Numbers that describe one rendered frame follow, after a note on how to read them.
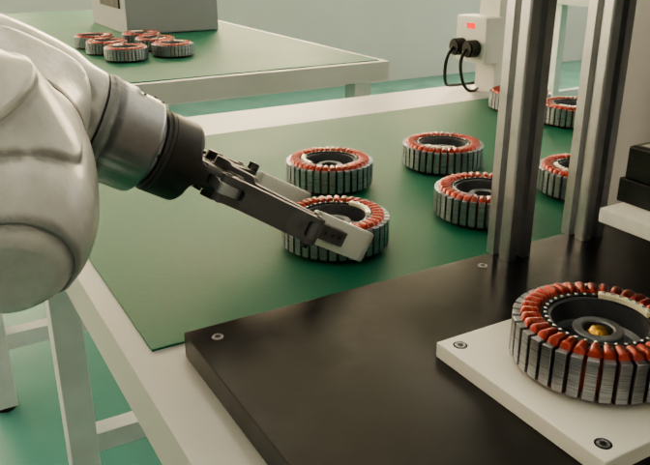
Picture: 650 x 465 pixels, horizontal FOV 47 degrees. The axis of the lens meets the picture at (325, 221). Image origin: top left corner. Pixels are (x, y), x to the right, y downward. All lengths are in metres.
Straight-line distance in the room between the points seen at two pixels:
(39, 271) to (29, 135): 0.08
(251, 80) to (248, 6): 3.45
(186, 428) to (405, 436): 0.15
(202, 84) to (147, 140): 1.13
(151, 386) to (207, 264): 0.21
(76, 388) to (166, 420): 0.88
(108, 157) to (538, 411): 0.38
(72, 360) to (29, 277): 0.94
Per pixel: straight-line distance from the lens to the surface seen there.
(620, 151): 0.81
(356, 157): 0.97
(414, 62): 6.02
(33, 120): 0.46
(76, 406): 1.42
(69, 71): 0.60
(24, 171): 0.44
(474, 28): 1.54
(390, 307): 0.61
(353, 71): 1.93
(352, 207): 0.79
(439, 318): 0.60
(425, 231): 0.82
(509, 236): 0.70
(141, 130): 0.63
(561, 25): 4.55
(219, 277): 0.71
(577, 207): 0.78
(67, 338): 1.35
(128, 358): 0.60
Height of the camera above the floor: 1.05
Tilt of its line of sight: 21 degrees down
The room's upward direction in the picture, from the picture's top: straight up
